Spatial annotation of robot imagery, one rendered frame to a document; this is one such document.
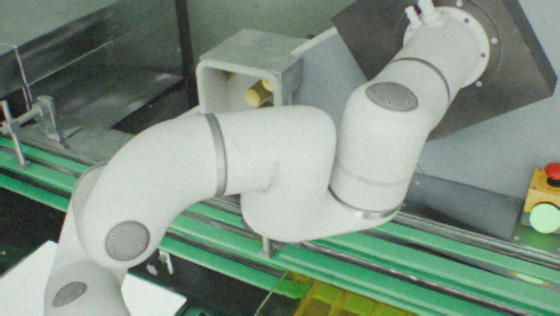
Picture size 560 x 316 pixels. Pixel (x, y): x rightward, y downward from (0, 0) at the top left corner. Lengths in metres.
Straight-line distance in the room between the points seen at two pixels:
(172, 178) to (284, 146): 0.12
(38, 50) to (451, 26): 1.14
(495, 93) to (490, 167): 0.18
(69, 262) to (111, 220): 0.17
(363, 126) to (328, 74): 0.45
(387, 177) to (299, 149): 0.12
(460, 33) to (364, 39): 0.17
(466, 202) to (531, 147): 0.14
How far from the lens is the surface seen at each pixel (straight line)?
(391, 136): 0.62
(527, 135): 1.01
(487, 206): 1.03
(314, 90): 1.10
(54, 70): 1.73
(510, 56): 0.89
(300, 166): 0.59
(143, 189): 0.53
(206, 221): 1.16
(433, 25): 0.85
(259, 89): 1.09
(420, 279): 1.02
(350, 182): 0.67
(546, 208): 0.96
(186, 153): 0.55
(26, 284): 1.38
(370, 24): 0.93
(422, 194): 1.04
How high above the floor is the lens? 1.63
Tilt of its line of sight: 46 degrees down
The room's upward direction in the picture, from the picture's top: 136 degrees counter-clockwise
